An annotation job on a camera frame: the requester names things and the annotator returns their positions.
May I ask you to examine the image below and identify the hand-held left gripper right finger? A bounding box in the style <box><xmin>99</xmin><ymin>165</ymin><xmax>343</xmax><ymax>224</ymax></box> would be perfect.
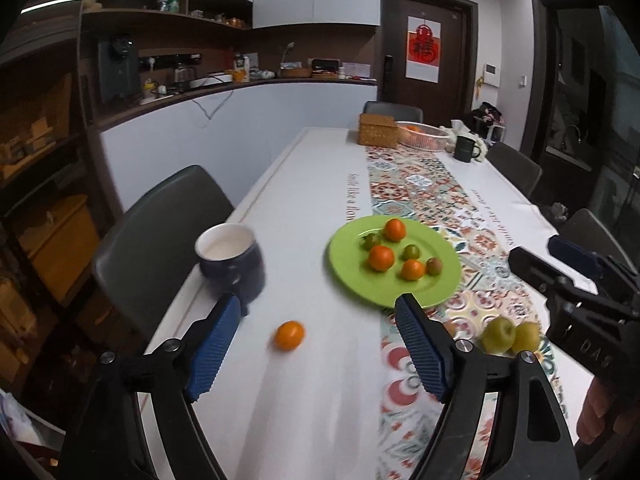
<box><xmin>393</xmin><ymin>292</ymin><xmax>581</xmax><ymax>480</ymax></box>

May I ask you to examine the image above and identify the green plate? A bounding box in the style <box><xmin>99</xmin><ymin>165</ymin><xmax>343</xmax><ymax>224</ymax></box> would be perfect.
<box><xmin>328</xmin><ymin>215</ymin><xmax>462</xmax><ymax>309</ymax></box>

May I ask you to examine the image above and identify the wicker basket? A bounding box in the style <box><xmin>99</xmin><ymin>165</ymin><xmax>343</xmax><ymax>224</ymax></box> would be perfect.
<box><xmin>358</xmin><ymin>113</ymin><xmax>401</xmax><ymax>148</ymax></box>

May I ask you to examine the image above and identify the black countertop appliance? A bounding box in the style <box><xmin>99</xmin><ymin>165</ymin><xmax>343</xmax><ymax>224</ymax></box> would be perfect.
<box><xmin>97</xmin><ymin>34</ymin><xmax>141</xmax><ymax>103</ymax></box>

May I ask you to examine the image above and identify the glass sliding door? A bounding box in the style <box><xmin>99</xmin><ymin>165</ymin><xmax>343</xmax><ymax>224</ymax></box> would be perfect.
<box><xmin>545</xmin><ymin>0</ymin><xmax>640</xmax><ymax>241</ymax></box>

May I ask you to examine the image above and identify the person's right hand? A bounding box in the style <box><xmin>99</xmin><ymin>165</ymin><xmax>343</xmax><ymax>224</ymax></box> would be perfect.
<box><xmin>575</xmin><ymin>377</ymin><xmax>640</xmax><ymax>456</ymax></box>

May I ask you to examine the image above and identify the green apple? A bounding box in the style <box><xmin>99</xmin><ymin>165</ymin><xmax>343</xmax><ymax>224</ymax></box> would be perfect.
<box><xmin>481</xmin><ymin>316</ymin><xmax>517</xmax><ymax>353</ymax></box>

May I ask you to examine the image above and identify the white counter cabinet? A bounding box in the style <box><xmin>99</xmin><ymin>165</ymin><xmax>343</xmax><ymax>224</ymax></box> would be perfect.
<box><xmin>95</xmin><ymin>77</ymin><xmax>378</xmax><ymax>221</ymax></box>

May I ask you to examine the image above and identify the red and white wall poster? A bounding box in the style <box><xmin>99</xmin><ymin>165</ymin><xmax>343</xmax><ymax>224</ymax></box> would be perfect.
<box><xmin>406</xmin><ymin>16</ymin><xmax>443</xmax><ymax>81</ymax></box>

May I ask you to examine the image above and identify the yellow-green pear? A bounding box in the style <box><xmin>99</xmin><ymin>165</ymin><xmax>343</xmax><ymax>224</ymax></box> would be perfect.
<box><xmin>511</xmin><ymin>321</ymin><xmax>543</xmax><ymax>353</ymax></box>

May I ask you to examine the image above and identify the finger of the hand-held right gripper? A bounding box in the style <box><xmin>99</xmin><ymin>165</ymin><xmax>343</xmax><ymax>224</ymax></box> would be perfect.
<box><xmin>547</xmin><ymin>235</ymin><xmax>608</xmax><ymax>279</ymax></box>
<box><xmin>507</xmin><ymin>246</ymin><xmax>568</xmax><ymax>306</ymax></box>

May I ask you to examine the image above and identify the navy blue mug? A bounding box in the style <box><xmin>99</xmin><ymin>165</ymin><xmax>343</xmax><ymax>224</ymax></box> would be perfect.
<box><xmin>194</xmin><ymin>223</ymin><xmax>267</xmax><ymax>306</ymax></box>

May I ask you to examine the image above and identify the black mug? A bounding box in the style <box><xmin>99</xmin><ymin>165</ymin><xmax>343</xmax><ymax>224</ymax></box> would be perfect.
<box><xmin>453</xmin><ymin>135</ymin><xmax>482</xmax><ymax>163</ymax></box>

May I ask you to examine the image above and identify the dark brown door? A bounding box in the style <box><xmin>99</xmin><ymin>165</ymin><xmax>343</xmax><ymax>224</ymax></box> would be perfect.
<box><xmin>380</xmin><ymin>0</ymin><xmax>473</xmax><ymax>126</ymax></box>

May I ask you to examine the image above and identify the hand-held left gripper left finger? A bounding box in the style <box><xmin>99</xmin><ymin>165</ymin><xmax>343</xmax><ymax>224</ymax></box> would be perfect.
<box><xmin>57</xmin><ymin>292</ymin><xmax>249</xmax><ymax>480</ymax></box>

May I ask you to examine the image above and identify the dark grey chair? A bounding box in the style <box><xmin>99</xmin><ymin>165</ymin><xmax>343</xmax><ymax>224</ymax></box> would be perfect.
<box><xmin>91</xmin><ymin>165</ymin><xmax>236</xmax><ymax>341</ymax></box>
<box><xmin>486</xmin><ymin>141</ymin><xmax>543</xmax><ymax>201</ymax></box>
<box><xmin>362</xmin><ymin>101</ymin><xmax>424</xmax><ymax>123</ymax></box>
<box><xmin>557</xmin><ymin>208</ymin><xmax>632</xmax><ymax>267</ymax></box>

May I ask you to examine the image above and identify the dark bag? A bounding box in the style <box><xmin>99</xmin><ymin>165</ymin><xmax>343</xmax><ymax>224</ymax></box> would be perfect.
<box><xmin>465</xmin><ymin>101</ymin><xmax>506</xmax><ymax>141</ymax></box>

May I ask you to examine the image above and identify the wooden storage cabinet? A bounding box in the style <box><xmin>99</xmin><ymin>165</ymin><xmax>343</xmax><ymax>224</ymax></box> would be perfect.
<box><xmin>0</xmin><ymin>35</ymin><xmax>103</xmax><ymax>411</ymax></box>

